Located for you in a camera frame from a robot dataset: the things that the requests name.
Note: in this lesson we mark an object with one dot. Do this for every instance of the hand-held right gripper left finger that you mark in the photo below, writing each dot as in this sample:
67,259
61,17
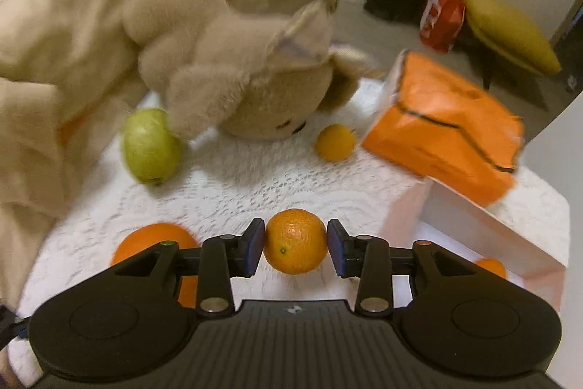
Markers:
255,245

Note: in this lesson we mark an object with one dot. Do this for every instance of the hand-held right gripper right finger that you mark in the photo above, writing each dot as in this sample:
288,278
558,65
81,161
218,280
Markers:
335,250

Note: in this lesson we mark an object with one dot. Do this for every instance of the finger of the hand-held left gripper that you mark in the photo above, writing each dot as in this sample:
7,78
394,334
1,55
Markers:
11,327

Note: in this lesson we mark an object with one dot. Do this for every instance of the pink cardboard box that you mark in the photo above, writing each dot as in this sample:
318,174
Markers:
524,243

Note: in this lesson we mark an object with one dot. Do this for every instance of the white lace tablecloth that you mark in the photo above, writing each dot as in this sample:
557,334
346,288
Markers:
255,184

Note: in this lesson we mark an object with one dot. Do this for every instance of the large orange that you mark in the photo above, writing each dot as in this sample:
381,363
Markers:
150,236

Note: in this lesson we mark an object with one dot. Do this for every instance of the small mandarin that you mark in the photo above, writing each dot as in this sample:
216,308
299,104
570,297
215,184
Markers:
336,142

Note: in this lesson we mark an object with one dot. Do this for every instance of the large green guava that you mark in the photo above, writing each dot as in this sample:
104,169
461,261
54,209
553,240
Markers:
150,145

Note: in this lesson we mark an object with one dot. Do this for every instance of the beige plush toy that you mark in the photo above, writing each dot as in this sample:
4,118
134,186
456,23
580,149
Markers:
255,97

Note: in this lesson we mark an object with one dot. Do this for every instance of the orange bag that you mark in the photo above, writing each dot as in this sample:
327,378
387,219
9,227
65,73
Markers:
437,134

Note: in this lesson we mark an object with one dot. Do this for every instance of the red bag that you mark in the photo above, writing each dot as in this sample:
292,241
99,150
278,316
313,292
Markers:
442,13

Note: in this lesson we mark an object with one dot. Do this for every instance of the yellow cushion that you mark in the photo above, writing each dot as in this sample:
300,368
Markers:
505,24

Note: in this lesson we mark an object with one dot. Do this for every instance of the beige blanket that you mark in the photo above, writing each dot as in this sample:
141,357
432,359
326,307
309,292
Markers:
68,29

